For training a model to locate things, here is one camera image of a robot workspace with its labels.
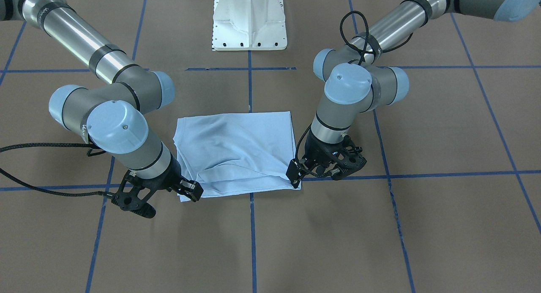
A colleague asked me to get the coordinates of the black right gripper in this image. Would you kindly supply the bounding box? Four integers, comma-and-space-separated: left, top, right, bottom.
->
111, 160, 204, 219

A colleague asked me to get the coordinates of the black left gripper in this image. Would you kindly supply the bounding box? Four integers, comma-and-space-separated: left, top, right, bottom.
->
286, 130, 367, 189

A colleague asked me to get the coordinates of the light blue t-shirt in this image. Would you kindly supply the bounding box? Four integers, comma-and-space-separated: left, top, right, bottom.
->
173, 111, 295, 198

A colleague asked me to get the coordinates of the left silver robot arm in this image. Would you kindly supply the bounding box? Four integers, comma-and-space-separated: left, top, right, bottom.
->
286, 0, 540, 188

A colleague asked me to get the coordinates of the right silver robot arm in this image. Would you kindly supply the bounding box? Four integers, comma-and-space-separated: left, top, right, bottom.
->
1, 0, 203, 219

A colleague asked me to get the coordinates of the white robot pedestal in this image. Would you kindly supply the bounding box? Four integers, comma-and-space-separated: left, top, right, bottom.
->
211, 0, 288, 52

